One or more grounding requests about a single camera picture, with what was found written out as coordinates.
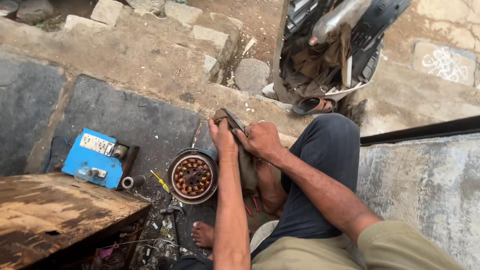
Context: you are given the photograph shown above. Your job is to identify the heap of black plastic parts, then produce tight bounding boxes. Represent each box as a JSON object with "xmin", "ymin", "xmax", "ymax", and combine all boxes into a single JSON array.
[{"xmin": 283, "ymin": 0, "xmax": 411, "ymax": 102}]

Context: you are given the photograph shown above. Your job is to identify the blue cable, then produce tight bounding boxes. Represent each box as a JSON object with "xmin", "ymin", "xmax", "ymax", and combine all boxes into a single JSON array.
[{"xmin": 42, "ymin": 135, "xmax": 73, "ymax": 174}]

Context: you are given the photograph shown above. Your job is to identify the fan motor with copper windings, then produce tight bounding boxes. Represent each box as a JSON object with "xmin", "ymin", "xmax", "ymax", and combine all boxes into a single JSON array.
[{"xmin": 167, "ymin": 148, "xmax": 220, "ymax": 205}]

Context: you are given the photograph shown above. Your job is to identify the blue electrical switchboard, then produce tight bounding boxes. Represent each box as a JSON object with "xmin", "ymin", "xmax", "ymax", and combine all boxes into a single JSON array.
[{"xmin": 61, "ymin": 128, "xmax": 140, "ymax": 190}]

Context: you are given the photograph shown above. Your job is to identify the person's dark trouser leg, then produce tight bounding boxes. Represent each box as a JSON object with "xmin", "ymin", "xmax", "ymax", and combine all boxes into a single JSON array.
[{"xmin": 250, "ymin": 113, "xmax": 361, "ymax": 260}]

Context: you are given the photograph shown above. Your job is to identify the red-handled pliers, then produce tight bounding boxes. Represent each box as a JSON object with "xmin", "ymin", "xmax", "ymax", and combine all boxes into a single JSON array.
[{"xmin": 244, "ymin": 193, "xmax": 260, "ymax": 217}]

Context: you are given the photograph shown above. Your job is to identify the round grey stone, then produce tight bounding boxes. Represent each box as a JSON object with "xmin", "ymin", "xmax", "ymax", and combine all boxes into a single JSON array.
[{"xmin": 234, "ymin": 58, "xmax": 271, "ymax": 96}]

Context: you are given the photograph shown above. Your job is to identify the black metal rail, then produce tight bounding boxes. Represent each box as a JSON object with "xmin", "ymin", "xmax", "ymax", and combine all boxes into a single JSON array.
[{"xmin": 360, "ymin": 115, "xmax": 480, "ymax": 147}]

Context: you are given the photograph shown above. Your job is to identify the pile of small electrical scraps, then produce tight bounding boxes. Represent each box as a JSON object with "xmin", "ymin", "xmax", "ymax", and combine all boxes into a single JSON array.
[{"xmin": 133, "ymin": 195, "xmax": 196, "ymax": 269}]

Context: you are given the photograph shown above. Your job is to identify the steel hammer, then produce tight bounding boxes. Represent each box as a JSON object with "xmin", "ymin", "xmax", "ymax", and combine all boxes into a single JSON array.
[{"xmin": 160, "ymin": 204, "xmax": 185, "ymax": 216}]

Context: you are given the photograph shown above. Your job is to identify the white plastic bucket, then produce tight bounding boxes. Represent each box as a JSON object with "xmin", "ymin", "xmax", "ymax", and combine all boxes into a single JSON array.
[{"xmin": 250, "ymin": 220, "xmax": 280, "ymax": 253}]

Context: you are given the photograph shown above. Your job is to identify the grey tape roll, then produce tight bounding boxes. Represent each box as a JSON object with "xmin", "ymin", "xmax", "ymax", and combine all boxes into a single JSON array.
[{"xmin": 121, "ymin": 175, "xmax": 147, "ymax": 190}]

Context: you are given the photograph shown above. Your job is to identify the brown cloth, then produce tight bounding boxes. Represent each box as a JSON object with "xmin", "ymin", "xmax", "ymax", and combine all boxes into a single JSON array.
[{"xmin": 212, "ymin": 109, "xmax": 260, "ymax": 193}]

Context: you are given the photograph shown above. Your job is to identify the worn wooden table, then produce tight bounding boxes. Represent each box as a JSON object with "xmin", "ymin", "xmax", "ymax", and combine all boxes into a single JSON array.
[{"xmin": 0, "ymin": 172, "xmax": 152, "ymax": 270}]

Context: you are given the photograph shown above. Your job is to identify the person's left hand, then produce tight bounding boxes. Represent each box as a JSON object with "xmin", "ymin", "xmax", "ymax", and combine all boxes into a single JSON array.
[{"xmin": 208, "ymin": 118, "xmax": 239, "ymax": 161}]

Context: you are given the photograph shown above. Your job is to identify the row of stone blocks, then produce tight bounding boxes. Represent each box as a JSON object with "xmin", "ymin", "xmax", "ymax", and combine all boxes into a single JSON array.
[{"xmin": 0, "ymin": 0, "xmax": 244, "ymax": 84}]

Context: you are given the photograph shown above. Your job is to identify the person's olive shirt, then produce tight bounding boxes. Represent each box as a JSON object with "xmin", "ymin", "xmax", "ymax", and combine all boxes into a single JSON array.
[{"xmin": 250, "ymin": 220, "xmax": 466, "ymax": 270}]

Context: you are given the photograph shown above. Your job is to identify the person's right hand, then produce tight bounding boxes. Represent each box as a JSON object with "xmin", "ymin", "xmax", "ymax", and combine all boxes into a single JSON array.
[{"xmin": 232, "ymin": 120, "xmax": 286, "ymax": 161}]

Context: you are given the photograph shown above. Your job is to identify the clear plastic bottle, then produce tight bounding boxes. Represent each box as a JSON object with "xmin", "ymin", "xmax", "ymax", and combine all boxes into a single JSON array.
[{"xmin": 308, "ymin": 0, "xmax": 373, "ymax": 47}]

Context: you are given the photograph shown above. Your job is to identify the wooden plank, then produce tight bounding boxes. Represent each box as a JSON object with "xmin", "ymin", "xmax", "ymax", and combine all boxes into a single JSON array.
[{"xmin": 272, "ymin": 0, "xmax": 292, "ymax": 104}]

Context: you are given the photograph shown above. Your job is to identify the dark metal fan blade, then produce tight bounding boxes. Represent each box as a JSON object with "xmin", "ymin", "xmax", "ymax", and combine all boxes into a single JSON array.
[{"xmin": 220, "ymin": 108, "xmax": 247, "ymax": 134}]

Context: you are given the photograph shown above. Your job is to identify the person's foot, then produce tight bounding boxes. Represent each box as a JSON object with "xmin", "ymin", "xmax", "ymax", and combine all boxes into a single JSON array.
[
  {"xmin": 256, "ymin": 161, "xmax": 289, "ymax": 217},
  {"xmin": 191, "ymin": 221, "xmax": 215, "ymax": 249}
]

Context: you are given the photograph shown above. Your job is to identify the yellow screwdriver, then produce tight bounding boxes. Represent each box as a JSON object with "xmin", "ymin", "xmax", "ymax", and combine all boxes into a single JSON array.
[{"xmin": 150, "ymin": 170, "xmax": 171, "ymax": 193}]

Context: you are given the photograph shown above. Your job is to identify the brown rag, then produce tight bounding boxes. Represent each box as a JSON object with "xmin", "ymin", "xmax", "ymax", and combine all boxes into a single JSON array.
[{"xmin": 280, "ymin": 23, "xmax": 353, "ymax": 99}]

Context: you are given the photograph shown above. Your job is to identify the clear light bulb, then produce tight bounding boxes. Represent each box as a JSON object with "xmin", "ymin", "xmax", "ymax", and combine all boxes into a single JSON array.
[{"xmin": 74, "ymin": 166, "xmax": 99, "ymax": 183}]

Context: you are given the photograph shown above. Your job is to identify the person's right foot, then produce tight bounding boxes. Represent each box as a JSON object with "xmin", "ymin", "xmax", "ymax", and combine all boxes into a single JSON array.
[{"xmin": 256, "ymin": 161, "xmax": 289, "ymax": 217}]

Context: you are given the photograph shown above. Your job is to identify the person's left foot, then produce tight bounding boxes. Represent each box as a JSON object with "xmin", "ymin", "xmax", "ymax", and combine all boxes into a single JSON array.
[{"xmin": 191, "ymin": 221, "xmax": 215, "ymax": 249}]

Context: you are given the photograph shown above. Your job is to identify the brown sandal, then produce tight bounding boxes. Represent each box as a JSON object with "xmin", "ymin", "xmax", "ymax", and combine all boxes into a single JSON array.
[{"xmin": 291, "ymin": 97, "xmax": 337, "ymax": 116}]

